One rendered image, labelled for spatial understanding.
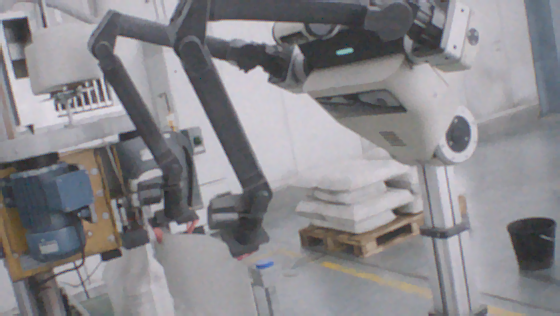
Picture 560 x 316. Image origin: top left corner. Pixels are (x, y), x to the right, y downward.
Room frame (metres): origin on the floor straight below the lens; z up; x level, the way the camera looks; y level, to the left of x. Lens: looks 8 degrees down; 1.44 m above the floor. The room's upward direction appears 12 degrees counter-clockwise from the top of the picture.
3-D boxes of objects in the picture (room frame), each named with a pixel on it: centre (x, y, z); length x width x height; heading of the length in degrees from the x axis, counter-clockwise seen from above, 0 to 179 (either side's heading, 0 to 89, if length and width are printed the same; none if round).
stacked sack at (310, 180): (4.92, -0.40, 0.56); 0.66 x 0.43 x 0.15; 117
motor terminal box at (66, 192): (1.51, 0.55, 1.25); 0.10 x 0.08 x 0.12; 145
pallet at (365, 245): (4.91, -0.76, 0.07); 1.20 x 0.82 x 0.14; 122
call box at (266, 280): (1.90, 0.12, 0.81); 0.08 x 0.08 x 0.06; 30
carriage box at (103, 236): (1.79, 0.73, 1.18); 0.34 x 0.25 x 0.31; 120
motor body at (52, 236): (1.57, 0.63, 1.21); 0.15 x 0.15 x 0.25
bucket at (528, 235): (3.45, -1.42, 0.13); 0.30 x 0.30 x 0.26
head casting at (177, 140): (1.99, 0.45, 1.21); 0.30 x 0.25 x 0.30; 30
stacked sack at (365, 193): (4.73, -0.47, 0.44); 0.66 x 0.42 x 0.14; 24
